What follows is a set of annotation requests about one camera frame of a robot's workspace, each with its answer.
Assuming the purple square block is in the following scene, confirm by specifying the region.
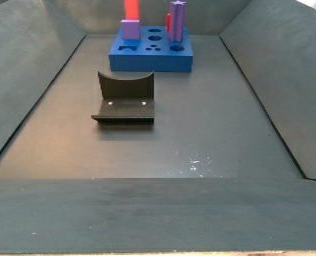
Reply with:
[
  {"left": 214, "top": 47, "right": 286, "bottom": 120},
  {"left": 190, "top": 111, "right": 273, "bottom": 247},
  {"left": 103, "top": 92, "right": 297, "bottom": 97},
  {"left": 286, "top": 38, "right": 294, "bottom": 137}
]
[{"left": 121, "top": 19, "right": 141, "bottom": 40}]

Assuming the black curved holder stand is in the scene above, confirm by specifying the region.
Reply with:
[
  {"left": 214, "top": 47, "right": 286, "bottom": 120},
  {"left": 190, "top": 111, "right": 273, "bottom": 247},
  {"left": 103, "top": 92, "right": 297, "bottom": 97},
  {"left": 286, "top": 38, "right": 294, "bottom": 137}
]
[{"left": 91, "top": 73, "right": 155, "bottom": 122}]

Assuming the blue shape sorting board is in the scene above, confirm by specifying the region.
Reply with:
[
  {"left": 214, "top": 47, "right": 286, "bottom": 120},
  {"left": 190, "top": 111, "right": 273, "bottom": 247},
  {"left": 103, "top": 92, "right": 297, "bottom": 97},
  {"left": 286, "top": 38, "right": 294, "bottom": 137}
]
[{"left": 109, "top": 26, "right": 193, "bottom": 73}]

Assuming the purple star block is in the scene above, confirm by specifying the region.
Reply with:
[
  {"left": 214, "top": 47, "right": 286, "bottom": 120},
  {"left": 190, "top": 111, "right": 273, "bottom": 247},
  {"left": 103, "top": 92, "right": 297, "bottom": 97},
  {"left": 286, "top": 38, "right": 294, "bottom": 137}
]
[{"left": 170, "top": 0, "right": 186, "bottom": 42}]

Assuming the red tall block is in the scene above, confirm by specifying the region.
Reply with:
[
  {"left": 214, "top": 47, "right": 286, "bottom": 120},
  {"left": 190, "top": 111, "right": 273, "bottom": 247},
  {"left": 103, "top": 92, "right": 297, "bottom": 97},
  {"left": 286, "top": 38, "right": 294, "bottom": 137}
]
[{"left": 123, "top": 0, "right": 139, "bottom": 20}]

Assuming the small red block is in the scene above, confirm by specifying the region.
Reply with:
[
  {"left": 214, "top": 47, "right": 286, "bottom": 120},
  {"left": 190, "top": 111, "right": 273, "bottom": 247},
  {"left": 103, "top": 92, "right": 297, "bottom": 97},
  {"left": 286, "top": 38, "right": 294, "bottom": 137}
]
[{"left": 166, "top": 13, "right": 171, "bottom": 32}]

